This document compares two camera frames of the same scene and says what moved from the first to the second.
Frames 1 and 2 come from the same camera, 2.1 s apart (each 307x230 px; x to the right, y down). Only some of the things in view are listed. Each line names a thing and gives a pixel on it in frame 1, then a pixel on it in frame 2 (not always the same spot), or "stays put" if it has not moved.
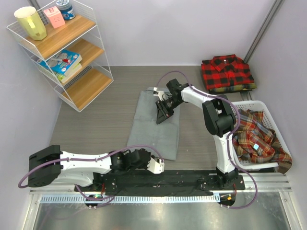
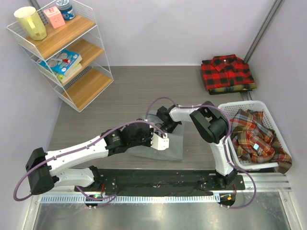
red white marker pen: x=64 y=60 stays put
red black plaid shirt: x=224 y=70 stays put
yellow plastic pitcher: x=29 y=22 stays put
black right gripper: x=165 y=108 → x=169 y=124
